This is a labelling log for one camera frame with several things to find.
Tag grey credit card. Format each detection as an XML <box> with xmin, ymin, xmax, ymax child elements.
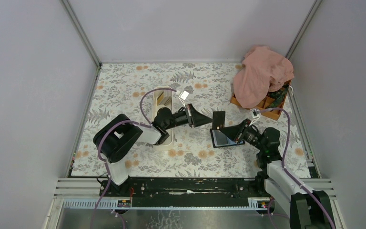
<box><xmin>212</xmin><ymin>111</ymin><xmax>226</xmax><ymax>130</ymax></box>

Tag cream plastic oblong tray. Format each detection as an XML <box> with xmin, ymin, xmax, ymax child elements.
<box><xmin>151</xmin><ymin>86</ymin><xmax>174</xmax><ymax>151</ymax></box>

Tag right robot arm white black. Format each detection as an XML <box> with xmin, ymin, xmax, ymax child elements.
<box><xmin>218</xmin><ymin>119</ymin><xmax>336</xmax><ymax>229</ymax></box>

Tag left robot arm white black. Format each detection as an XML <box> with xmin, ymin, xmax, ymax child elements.
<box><xmin>93</xmin><ymin>104</ymin><xmax>212</xmax><ymax>186</ymax></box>

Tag floral patterned table mat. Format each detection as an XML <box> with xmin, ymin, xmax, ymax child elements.
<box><xmin>71</xmin><ymin>62</ymin><xmax>312</xmax><ymax>178</ymax></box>

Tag wooden organizer box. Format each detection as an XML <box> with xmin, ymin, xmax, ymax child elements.
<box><xmin>230</xmin><ymin>80</ymin><xmax>291</xmax><ymax>121</ymax></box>

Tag pink cloth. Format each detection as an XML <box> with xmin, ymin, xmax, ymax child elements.
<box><xmin>233</xmin><ymin>45</ymin><xmax>295</xmax><ymax>108</ymax></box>

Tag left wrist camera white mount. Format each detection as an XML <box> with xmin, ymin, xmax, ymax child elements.
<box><xmin>175</xmin><ymin>90</ymin><xmax>190</xmax><ymax>107</ymax></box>

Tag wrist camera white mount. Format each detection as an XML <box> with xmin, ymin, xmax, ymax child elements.
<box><xmin>175</xmin><ymin>90</ymin><xmax>190</xmax><ymax>107</ymax></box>
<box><xmin>250</xmin><ymin>108</ymin><xmax>261</xmax><ymax>125</ymax></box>

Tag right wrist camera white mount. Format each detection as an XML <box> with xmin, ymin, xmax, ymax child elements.
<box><xmin>250</xmin><ymin>108</ymin><xmax>261</xmax><ymax>125</ymax></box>

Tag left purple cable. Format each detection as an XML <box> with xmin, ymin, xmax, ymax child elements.
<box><xmin>89</xmin><ymin>88</ymin><xmax>179</xmax><ymax>229</ymax></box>

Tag purple cable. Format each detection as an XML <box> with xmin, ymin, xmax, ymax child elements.
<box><xmin>258</xmin><ymin>107</ymin><xmax>337</xmax><ymax>229</ymax></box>
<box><xmin>89</xmin><ymin>88</ymin><xmax>179</xmax><ymax>229</ymax></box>

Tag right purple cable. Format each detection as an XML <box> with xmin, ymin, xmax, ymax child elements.
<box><xmin>258</xmin><ymin>107</ymin><xmax>337</xmax><ymax>229</ymax></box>

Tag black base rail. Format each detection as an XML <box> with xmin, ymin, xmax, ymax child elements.
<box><xmin>99</xmin><ymin>177</ymin><xmax>272</xmax><ymax>207</ymax></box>

